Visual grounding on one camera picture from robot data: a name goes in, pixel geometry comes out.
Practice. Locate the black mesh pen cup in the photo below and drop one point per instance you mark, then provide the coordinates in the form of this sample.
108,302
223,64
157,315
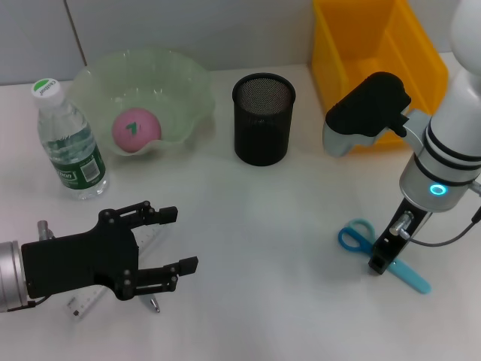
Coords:
263,124

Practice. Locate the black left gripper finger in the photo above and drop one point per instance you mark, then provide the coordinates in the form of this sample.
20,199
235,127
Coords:
167,214
188,266

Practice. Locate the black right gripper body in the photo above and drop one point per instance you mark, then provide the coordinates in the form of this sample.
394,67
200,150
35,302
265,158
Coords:
394,240

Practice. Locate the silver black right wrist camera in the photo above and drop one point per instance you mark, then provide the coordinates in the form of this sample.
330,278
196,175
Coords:
368,109

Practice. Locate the yellow plastic bin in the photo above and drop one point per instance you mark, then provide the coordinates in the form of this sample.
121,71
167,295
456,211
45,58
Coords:
338,45

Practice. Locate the pale green glass fruit plate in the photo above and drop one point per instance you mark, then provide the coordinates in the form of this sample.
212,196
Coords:
158,82

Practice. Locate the grey ballpoint pen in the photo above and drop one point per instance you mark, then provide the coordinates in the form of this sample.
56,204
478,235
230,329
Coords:
153,304

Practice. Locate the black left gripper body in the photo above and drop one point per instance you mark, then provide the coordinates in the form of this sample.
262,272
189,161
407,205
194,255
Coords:
75,263

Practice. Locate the blue scissors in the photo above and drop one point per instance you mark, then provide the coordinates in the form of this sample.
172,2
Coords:
413,280

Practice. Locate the pink toy peach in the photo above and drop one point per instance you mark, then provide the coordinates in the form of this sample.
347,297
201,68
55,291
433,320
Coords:
137,129

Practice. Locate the transparent plastic ruler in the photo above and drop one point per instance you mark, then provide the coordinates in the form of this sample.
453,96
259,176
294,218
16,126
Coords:
84,304

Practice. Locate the clear water bottle green label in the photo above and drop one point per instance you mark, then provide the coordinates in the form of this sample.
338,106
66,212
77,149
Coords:
71,150

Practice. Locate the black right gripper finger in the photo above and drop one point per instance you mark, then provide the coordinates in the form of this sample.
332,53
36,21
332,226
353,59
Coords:
379,265

